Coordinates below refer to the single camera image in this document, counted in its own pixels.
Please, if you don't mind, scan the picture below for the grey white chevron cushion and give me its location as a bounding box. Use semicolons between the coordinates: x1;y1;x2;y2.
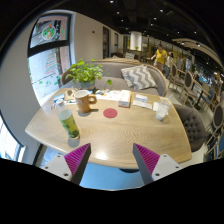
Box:
120;64;158;91

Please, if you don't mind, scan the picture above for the small blue white box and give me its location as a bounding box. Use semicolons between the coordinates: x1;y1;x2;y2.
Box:
53;93;65;104

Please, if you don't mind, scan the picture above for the flat round red coaster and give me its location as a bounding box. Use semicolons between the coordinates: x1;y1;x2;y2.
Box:
102;107;118;119

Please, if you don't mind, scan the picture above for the dark tufted armchair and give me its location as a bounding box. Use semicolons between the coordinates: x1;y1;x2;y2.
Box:
173;103;208;153

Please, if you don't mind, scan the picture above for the printed white magazine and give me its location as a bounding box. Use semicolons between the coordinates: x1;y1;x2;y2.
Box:
94;89;122;102

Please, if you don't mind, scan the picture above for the white cardboard box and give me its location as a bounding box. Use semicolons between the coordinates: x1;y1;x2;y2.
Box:
118;89;133;108

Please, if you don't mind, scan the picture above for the group of ceiling spotlights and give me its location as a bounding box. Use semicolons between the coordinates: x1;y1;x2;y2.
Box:
106;0;214;44

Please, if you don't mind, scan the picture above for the grey curved sofa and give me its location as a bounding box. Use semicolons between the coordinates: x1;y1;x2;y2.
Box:
60;59;169;98

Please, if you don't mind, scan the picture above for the person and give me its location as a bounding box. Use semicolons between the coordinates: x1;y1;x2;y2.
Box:
165;51;175;79
150;43;168;73

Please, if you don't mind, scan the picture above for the clear green-labelled water bottle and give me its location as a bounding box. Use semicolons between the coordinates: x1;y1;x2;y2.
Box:
54;98;81;140

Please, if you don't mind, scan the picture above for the clear plastic cup with straw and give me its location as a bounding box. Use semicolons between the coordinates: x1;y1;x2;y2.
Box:
155;97;173;122

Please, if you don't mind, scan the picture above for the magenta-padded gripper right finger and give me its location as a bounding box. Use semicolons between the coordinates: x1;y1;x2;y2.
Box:
131;142;183;186

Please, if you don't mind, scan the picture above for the white blue tissue packet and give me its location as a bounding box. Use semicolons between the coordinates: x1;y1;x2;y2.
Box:
134;94;149;103

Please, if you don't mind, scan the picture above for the green potted plant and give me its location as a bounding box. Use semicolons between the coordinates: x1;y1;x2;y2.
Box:
64;58;113;91

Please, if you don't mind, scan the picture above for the window with painted decals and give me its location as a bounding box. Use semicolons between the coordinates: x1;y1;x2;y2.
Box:
27;13;73;106

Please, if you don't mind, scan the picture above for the group of wooden dining chairs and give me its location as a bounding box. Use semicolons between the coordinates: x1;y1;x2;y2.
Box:
168;61;224;158

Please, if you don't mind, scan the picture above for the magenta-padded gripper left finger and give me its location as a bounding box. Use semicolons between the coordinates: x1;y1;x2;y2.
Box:
41;142;92;186

